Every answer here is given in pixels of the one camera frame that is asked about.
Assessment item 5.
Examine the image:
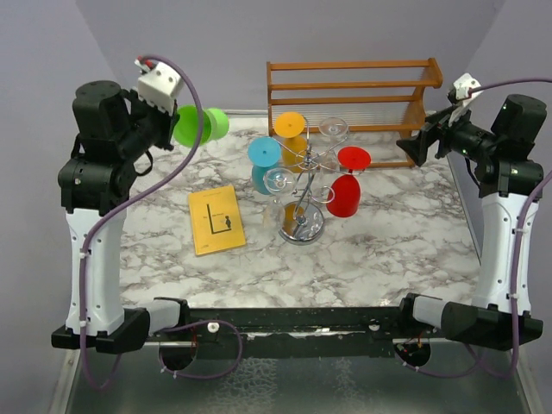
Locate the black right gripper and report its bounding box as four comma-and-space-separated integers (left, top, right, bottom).
398, 101, 500, 166

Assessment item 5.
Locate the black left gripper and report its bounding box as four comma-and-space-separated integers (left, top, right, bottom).
116, 86, 180, 161

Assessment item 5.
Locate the green plastic wine glass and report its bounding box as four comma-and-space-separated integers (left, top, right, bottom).
172, 104, 230, 147

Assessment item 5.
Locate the clear wine glass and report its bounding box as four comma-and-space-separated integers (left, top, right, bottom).
317, 116, 349, 173

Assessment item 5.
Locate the red plastic wine glass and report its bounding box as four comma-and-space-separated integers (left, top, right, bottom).
326, 146, 372, 218

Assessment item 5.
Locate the blue plastic wine glass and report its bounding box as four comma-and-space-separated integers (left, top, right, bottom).
248, 136, 281, 195

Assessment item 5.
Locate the yellow plastic wine glass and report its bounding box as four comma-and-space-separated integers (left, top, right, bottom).
274, 111, 307, 173

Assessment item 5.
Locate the clear champagne flute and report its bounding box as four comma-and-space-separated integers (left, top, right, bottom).
263, 166, 297, 230

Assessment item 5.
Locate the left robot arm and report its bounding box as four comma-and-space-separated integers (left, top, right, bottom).
52, 80, 179, 354

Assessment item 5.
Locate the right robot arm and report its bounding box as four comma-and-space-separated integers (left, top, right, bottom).
396, 94, 547, 351

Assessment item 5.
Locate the wooden slatted rack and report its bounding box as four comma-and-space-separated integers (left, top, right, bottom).
266, 57, 444, 169

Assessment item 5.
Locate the chrome wine glass rack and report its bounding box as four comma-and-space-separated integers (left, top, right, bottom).
279, 132, 333, 246

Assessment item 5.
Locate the yellow book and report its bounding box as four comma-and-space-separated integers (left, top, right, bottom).
188, 185, 246, 256

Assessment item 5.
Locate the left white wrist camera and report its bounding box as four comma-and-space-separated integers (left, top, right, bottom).
135, 59, 184, 116

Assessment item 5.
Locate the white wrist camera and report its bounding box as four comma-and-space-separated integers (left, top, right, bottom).
135, 59, 184, 116
448, 72, 481, 126

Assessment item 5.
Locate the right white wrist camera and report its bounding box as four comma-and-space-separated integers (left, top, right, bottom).
448, 72, 481, 126

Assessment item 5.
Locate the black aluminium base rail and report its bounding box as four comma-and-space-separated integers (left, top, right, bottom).
141, 306, 523, 359

